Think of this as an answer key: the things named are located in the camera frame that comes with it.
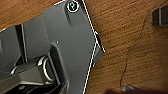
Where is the dark furniture leg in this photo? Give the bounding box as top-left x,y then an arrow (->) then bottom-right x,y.
151,6 -> 168,28

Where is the thin dark cable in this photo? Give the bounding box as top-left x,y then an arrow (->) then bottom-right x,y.
120,14 -> 150,89

